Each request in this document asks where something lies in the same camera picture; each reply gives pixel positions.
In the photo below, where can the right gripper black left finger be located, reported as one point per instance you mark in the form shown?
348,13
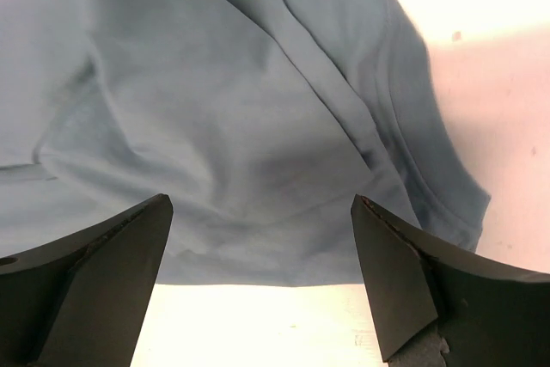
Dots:
81,299

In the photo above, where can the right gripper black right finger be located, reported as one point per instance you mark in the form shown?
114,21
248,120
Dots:
434,304

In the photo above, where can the grey-blue t-shirt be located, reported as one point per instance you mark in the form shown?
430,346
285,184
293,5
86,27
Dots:
260,119

